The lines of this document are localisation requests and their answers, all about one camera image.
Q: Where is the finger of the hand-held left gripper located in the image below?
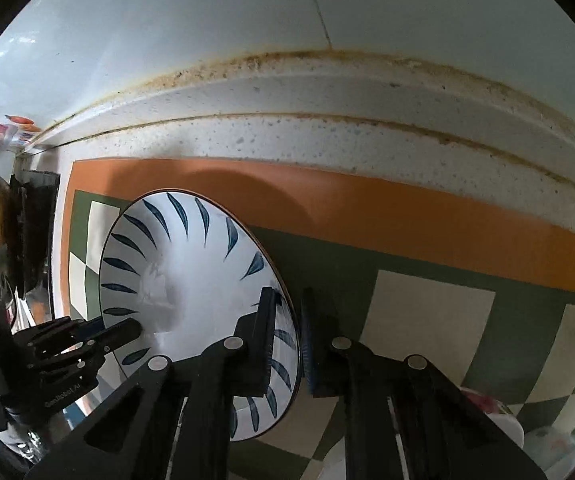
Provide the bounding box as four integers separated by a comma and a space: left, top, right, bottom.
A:
12, 316, 106, 350
28, 319, 143, 379

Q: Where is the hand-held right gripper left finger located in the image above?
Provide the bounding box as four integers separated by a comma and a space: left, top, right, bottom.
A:
25, 286, 281, 480

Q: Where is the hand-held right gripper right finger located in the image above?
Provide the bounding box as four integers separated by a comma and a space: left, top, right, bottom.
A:
300, 287, 548, 480

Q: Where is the blue leaf-patterned plate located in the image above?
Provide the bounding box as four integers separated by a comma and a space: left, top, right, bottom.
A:
98, 188, 301, 443

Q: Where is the floral-rimmed white plate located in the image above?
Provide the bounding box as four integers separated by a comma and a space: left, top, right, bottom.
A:
460, 387, 525, 461

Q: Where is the black gas stove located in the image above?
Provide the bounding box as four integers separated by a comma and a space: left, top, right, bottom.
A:
10, 170, 62, 301

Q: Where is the green checkered mat orange border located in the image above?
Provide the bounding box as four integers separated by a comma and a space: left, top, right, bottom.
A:
62, 157, 575, 480

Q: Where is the colourful wall sticker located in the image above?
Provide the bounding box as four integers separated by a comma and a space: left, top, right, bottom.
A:
0, 102, 43, 148

